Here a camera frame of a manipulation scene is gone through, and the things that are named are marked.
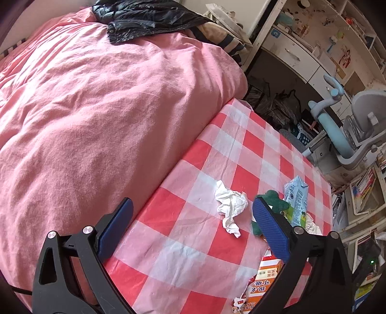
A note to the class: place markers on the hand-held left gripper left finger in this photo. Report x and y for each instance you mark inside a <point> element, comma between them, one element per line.
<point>116,229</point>

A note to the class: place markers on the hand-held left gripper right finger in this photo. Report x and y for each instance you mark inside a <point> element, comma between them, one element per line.
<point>271,229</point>

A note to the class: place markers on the green plush toy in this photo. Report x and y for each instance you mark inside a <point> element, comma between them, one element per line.
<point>276,200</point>

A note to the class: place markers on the blue milk carton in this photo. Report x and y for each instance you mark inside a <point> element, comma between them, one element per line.
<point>297,199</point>

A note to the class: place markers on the cream paper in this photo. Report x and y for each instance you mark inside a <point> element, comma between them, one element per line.
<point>312,226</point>

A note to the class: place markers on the white tissue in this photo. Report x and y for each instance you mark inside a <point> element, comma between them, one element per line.
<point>230,205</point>

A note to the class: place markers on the orange printed box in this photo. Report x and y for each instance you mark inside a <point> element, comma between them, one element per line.
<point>265,277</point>

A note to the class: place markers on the red checkered tablecloth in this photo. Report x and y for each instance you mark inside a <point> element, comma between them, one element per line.
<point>187,241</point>

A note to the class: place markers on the white book rack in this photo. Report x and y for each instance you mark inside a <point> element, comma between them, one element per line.
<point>349,205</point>

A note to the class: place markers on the white drawer cabinet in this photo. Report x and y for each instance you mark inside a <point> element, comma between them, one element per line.
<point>324,157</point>

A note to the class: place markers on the row of books in rack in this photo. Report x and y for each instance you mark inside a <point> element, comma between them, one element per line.
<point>363,188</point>

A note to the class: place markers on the blue printed box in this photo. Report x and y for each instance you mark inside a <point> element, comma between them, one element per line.
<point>301,132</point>

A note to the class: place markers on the pink duvet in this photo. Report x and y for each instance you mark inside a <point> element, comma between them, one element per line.
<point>90,120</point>

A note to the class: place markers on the grey and blue desk chair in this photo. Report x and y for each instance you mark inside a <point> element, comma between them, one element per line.
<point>334,136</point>

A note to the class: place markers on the striped plastic storage bag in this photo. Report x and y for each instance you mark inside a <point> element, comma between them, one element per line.
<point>261,96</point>
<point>285,108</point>

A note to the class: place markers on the white desk with drawers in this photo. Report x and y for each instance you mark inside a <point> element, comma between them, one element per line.
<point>289,51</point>

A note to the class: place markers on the beige striped blanket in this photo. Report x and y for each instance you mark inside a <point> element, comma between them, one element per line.
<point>217,37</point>

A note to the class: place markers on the white desk hutch shelf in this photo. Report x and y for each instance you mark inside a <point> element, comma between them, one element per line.
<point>331,30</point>

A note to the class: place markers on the black puffer jacket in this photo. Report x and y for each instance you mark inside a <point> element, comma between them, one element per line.
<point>144,18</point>

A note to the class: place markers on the white canvas tote bag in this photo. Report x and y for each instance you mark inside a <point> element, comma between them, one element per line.
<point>226,18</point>

